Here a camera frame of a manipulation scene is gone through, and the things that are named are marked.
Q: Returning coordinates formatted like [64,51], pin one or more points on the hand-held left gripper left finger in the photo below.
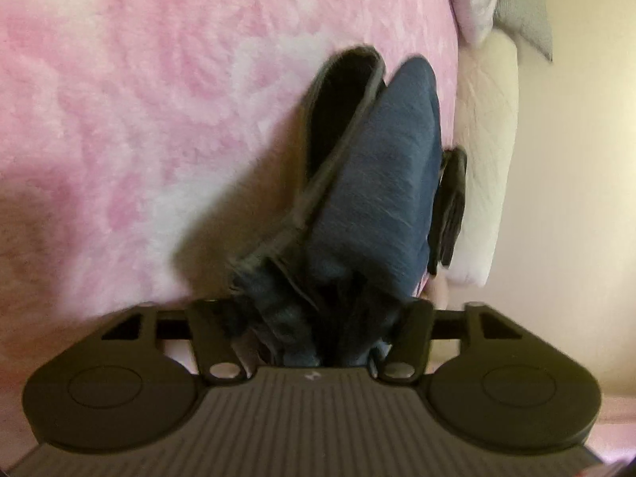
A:
[211,338]

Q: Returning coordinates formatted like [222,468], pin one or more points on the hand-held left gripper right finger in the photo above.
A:
[410,338]

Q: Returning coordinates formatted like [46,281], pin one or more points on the blue jeans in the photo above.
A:
[377,184]

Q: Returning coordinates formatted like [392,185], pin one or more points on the white mattress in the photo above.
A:
[484,159]

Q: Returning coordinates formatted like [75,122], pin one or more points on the grey pillow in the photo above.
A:
[526,15]

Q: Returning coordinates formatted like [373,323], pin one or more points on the pink rose blanket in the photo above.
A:
[124,134]

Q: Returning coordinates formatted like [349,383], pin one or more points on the black clothes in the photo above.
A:
[449,208]

